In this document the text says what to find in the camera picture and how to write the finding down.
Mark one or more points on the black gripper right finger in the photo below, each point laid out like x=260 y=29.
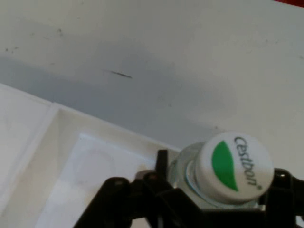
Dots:
x=287 y=202

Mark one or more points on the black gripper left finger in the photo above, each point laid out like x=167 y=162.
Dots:
x=142 y=202

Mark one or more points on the white cardboard box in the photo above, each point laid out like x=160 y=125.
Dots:
x=35 y=142

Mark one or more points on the green label water bottle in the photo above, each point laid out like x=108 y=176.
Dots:
x=237 y=147

